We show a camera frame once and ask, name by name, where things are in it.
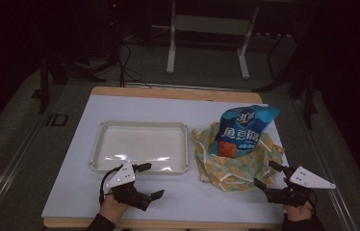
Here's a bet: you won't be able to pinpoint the white metal stand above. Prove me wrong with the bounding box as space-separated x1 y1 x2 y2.
150 0 262 80

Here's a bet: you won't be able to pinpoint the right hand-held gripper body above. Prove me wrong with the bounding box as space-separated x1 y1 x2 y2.
265 166 337 207

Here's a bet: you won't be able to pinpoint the black metal stand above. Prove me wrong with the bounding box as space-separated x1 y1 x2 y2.
253 18 321 130

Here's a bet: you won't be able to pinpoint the white table mat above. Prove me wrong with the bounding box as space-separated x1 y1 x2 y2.
41 94 286 225

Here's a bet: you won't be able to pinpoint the yellow green patterned cloth bag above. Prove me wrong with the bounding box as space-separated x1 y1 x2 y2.
191 121 286 193

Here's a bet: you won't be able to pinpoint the person's left hand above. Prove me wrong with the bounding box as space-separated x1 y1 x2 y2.
99 192 131 220

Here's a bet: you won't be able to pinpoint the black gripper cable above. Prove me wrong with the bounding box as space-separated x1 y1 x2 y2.
98 164 125 206

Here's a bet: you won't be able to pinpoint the wooden table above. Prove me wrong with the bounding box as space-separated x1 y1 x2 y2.
41 86 286 230

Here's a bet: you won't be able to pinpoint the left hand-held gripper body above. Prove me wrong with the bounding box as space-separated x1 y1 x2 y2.
104 162 153 212

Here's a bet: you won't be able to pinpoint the person's right hand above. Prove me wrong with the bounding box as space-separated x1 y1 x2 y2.
283 202 316 222

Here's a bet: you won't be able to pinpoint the cream plastic tray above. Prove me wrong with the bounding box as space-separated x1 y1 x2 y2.
89 120 190 175

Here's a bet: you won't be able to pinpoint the black floor cables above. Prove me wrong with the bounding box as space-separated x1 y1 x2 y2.
115 18 145 89

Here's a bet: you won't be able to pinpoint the blue snack bag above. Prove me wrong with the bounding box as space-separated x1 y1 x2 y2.
209 104 281 159

